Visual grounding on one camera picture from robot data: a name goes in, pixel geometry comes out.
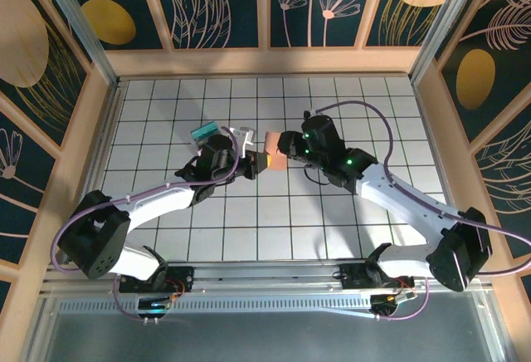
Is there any perforated metal cable duct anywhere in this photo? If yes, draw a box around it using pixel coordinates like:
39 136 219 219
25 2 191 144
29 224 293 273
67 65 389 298
57 297 374 314

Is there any grey metal sheet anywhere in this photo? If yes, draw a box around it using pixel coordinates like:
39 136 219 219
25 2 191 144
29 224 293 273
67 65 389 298
39 311 505 362

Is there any small controller circuit board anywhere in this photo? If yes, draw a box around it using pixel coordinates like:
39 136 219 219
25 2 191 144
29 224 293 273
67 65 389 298
136 293 178 322
370 291 418 320

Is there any teal credit card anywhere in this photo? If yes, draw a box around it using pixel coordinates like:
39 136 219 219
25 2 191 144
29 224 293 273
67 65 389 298
191 122 220 141

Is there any aluminium frame post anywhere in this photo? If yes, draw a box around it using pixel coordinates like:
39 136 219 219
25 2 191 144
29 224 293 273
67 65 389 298
35 0 121 87
408 0 486 83

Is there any copper framed glass tray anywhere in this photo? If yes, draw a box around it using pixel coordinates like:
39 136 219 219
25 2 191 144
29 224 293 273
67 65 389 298
264 130 291 171

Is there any long aluminium base rail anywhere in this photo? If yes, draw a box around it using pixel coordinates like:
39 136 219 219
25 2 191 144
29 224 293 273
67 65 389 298
41 258 497 295

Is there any clear acrylic card box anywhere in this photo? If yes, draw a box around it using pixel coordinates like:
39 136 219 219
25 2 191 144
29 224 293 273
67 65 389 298
189 120 222 150

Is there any aluminium table side rail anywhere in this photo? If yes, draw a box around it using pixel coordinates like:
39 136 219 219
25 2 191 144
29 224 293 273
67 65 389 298
85 79 124 263
412 75 474 262

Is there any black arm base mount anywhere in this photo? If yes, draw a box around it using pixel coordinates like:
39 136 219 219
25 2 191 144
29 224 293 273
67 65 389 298
118 265 196 295
338 262 416 292

